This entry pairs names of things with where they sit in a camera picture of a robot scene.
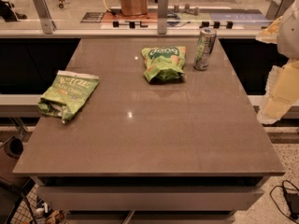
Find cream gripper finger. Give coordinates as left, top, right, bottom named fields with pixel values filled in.
left=255, top=17, right=282, bottom=44
left=257, top=60, right=299, bottom=124

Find silver redbull can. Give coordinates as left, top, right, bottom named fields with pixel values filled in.
left=194, top=27, right=217, bottom=71

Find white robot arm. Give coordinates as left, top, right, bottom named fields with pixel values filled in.
left=256, top=0, right=299, bottom=124

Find green snack bag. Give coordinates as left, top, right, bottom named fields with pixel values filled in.
left=141, top=46, right=186, bottom=82

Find green jalapeno chip bag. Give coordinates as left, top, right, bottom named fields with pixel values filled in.
left=37, top=70, right=99, bottom=123

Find right metal glass bracket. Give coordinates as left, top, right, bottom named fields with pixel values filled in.
left=265, top=0, right=295, bottom=21

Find metal glass bracket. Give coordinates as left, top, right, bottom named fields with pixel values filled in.
left=157, top=0, right=168, bottom=35
left=33, top=0, right=56, bottom=35
left=265, top=0, right=295, bottom=21

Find middle metal glass bracket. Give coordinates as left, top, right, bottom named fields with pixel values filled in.
left=157, top=0, right=168, bottom=35

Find black power adapter with cable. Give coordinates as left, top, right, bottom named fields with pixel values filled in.
left=269, top=180, right=299, bottom=224

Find left metal glass bracket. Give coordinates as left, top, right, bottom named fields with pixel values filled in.
left=33, top=0, right=56, bottom=35

